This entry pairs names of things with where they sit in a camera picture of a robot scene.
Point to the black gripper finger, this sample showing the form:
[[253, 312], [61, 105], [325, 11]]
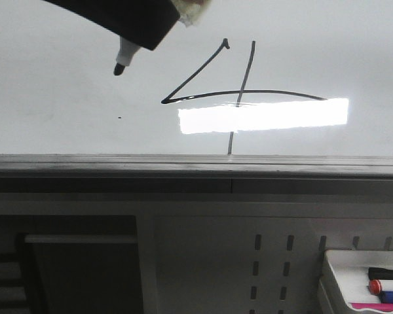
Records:
[[144, 23]]

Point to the white whiteboard marker with tape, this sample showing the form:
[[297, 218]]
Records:
[[189, 11]]

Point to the white whiteboard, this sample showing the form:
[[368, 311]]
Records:
[[310, 78]]

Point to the grey aluminium whiteboard tray ledge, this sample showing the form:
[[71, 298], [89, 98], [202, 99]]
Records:
[[122, 173]]

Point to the white perforated panel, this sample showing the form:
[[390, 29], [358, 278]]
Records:
[[248, 257]]

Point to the dark cabinet with shelf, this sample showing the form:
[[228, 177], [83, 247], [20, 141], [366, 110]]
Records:
[[69, 264]]

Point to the white plastic storage bin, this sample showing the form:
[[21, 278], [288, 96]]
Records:
[[344, 279]]

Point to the red capped marker in bin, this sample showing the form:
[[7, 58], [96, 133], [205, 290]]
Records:
[[377, 286]]

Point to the pink item in bin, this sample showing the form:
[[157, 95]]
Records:
[[379, 307]]

